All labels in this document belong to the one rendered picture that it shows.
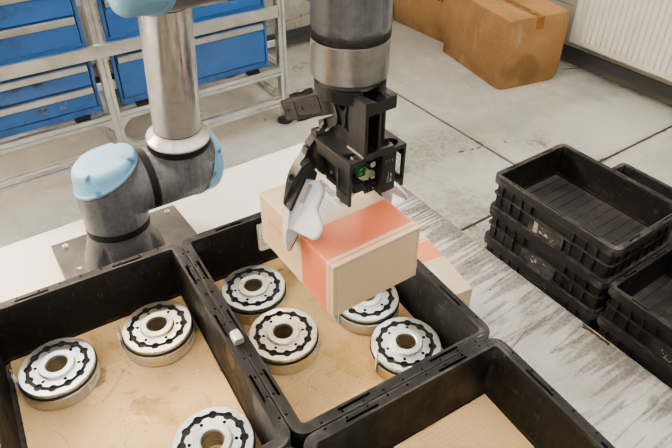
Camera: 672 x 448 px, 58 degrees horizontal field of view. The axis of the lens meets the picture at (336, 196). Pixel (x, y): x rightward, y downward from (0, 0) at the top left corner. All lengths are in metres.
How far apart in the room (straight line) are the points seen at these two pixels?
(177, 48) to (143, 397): 0.53
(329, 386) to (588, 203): 1.20
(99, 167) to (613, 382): 0.94
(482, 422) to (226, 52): 2.27
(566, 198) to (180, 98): 1.22
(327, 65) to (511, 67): 3.03
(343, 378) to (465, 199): 1.83
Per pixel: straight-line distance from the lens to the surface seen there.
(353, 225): 0.68
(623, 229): 1.84
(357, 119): 0.57
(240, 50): 2.90
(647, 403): 1.15
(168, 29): 1.01
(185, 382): 0.92
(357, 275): 0.66
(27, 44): 2.60
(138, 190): 1.12
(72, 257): 1.31
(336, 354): 0.93
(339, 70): 0.55
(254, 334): 0.92
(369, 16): 0.54
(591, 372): 1.16
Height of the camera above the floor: 1.55
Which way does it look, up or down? 37 degrees down
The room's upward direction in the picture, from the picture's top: straight up
